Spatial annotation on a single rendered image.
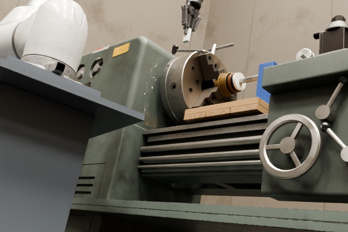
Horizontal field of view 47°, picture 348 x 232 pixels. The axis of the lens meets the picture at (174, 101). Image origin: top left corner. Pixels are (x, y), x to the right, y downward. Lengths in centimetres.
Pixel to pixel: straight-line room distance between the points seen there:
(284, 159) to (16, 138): 63
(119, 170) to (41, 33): 58
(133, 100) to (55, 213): 66
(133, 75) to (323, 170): 89
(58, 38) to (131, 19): 446
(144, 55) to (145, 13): 414
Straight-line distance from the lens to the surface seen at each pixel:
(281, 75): 104
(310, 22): 470
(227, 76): 154
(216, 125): 129
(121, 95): 158
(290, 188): 97
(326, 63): 99
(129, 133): 150
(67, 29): 116
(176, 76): 154
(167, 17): 593
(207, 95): 154
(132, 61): 162
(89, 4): 537
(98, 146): 158
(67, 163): 103
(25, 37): 121
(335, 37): 126
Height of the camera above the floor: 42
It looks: 21 degrees up
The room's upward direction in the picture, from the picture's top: 11 degrees clockwise
